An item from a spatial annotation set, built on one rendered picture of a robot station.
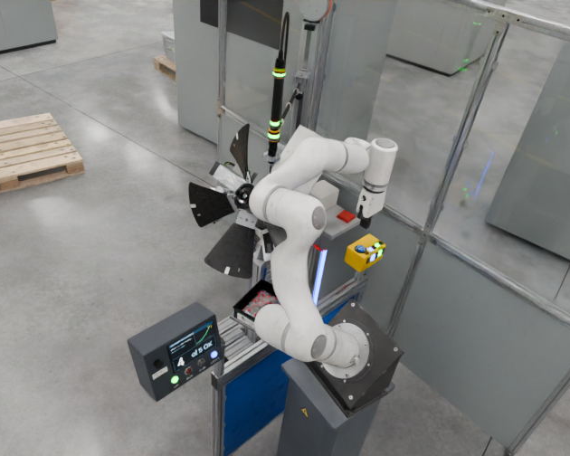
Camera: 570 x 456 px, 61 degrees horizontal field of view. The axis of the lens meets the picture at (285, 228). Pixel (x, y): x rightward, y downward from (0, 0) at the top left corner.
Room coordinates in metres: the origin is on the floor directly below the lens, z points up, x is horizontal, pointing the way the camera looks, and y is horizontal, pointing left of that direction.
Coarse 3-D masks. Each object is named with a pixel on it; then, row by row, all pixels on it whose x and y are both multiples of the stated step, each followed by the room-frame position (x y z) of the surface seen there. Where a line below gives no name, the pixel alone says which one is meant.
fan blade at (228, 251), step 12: (240, 228) 1.67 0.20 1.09; (228, 240) 1.63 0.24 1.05; (240, 240) 1.63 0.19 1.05; (252, 240) 1.65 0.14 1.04; (216, 252) 1.59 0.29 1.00; (228, 252) 1.59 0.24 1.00; (240, 252) 1.60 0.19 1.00; (252, 252) 1.62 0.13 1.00; (216, 264) 1.56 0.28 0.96; (228, 264) 1.56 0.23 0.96; (240, 264) 1.57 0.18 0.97; (240, 276) 1.53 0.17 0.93
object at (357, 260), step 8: (360, 240) 1.71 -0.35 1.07; (368, 240) 1.72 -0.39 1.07; (376, 240) 1.72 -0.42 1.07; (352, 248) 1.65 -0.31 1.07; (376, 248) 1.67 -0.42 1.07; (352, 256) 1.63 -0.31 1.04; (360, 256) 1.60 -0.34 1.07; (368, 256) 1.61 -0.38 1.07; (352, 264) 1.62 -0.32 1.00; (360, 264) 1.59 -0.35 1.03; (368, 264) 1.63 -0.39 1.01
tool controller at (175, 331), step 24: (192, 312) 1.03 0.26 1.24; (144, 336) 0.91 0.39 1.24; (168, 336) 0.91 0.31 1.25; (192, 336) 0.94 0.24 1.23; (216, 336) 1.00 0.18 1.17; (144, 360) 0.83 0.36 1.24; (168, 360) 0.87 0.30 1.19; (192, 360) 0.91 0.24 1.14; (216, 360) 0.97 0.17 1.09; (144, 384) 0.84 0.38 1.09; (168, 384) 0.84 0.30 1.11
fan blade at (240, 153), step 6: (246, 126) 2.01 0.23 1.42; (240, 132) 2.03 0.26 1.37; (246, 132) 1.98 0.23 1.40; (234, 138) 2.05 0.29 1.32; (240, 138) 2.00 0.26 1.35; (246, 138) 1.95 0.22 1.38; (240, 144) 1.98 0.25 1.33; (246, 144) 1.93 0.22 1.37; (234, 150) 2.03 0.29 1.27; (240, 150) 1.97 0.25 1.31; (246, 150) 1.91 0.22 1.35; (234, 156) 2.02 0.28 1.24; (240, 156) 1.96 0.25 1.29; (246, 156) 1.89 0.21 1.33; (240, 162) 1.96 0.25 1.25; (246, 162) 1.88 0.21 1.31; (240, 168) 1.96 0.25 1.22; (246, 168) 1.86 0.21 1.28; (246, 174) 1.86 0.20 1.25
